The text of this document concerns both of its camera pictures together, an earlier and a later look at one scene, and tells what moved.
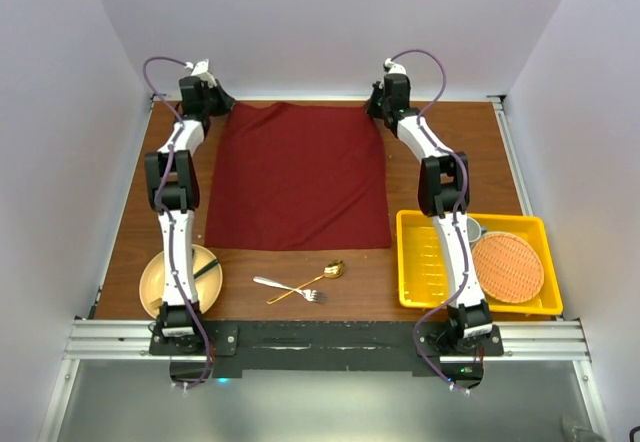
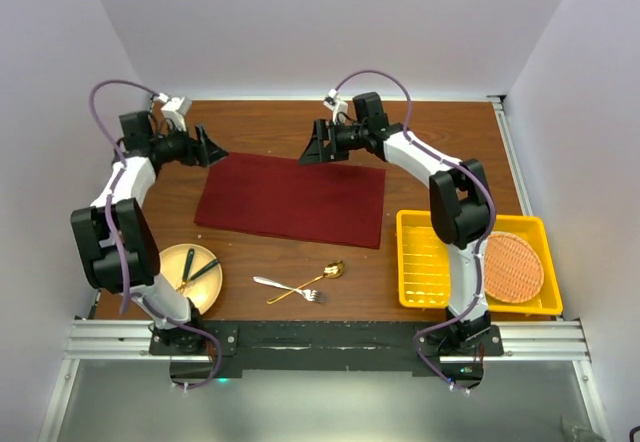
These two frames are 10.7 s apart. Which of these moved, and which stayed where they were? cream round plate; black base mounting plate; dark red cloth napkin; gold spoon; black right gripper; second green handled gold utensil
Moved: dark red cloth napkin; black right gripper
Stayed: black base mounting plate; cream round plate; second green handled gold utensil; gold spoon
